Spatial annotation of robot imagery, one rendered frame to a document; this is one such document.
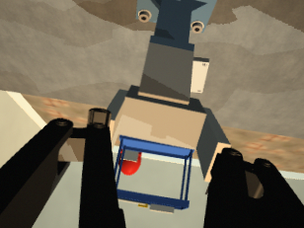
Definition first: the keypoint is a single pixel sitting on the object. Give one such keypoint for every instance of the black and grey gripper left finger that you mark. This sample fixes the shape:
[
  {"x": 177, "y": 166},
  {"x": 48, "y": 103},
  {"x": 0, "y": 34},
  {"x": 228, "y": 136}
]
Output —
[{"x": 28, "y": 179}]

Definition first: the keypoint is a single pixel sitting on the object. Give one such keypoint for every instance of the beige slotted block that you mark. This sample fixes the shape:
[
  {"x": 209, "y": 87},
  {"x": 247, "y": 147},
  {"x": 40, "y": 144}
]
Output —
[{"x": 162, "y": 121}]

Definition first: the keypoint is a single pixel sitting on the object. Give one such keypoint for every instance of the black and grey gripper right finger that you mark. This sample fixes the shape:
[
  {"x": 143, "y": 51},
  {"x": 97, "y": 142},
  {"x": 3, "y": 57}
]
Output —
[{"x": 273, "y": 202}]

